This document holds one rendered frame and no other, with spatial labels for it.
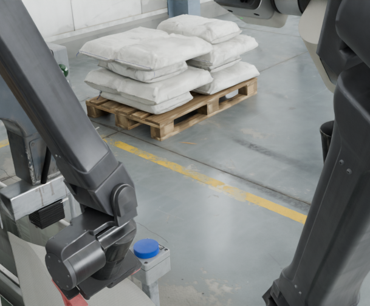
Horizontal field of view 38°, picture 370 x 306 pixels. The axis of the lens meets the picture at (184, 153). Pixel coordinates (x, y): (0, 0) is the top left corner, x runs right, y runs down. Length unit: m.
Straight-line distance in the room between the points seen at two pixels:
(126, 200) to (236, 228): 2.14
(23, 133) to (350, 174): 0.84
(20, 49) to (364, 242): 0.40
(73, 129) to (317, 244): 0.35
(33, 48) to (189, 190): 2.60
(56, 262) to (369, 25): 0.55
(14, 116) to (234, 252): 1.78
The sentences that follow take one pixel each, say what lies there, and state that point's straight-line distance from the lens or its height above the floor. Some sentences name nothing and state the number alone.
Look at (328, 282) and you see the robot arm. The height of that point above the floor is 1.32.
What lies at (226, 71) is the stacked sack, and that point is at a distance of 4.36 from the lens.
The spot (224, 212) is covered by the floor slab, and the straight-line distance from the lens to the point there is 2.95.
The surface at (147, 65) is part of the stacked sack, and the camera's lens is 3.64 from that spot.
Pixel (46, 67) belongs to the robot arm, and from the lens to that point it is 0.62.
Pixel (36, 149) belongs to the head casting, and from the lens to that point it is 1.10.
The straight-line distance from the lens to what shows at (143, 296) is 0.87.
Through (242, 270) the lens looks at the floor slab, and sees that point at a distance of 2.55.
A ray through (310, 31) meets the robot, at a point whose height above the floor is 1.39.
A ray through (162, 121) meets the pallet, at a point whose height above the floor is 0.14.
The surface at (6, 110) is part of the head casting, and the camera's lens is 1.05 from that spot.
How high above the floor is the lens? 1.59
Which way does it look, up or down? 26 degrees down
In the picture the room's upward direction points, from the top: 3 degrees counter-clockwise
